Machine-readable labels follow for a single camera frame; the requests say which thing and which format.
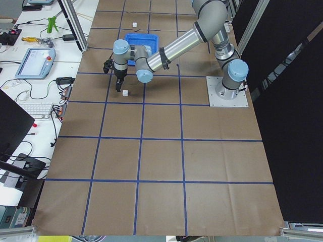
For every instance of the white keyboard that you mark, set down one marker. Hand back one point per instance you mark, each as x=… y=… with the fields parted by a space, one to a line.
x=37 y=110

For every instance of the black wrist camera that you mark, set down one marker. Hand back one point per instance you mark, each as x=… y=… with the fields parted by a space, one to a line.
x=108 y=64

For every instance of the black power adapter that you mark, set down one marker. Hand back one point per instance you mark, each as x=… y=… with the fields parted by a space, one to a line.
x=68 y=37

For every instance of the black monitor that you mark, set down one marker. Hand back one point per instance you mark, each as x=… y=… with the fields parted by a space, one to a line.
x=15 y=124

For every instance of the green clamp tool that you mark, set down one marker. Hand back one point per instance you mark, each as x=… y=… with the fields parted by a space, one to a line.
x=51 y=24

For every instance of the blue plastic tray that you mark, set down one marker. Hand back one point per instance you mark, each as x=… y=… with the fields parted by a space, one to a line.
x=150 y=41

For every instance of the aluminium frame post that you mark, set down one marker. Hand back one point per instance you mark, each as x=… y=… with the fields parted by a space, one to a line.
x=74 y=24

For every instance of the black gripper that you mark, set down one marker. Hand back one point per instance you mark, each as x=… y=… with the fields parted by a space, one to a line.
x=119 y=74

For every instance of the teach pendant tablet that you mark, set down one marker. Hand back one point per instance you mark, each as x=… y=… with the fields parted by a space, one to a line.
x=36 y=64

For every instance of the yellow screwdriver tool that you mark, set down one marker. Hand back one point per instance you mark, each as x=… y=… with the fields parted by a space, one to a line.
x=30 y=39

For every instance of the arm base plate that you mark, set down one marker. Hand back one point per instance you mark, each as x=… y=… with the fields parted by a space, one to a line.
x=219 y=96

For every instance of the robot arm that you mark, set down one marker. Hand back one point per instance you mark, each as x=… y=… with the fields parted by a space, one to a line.
x=210 y=26

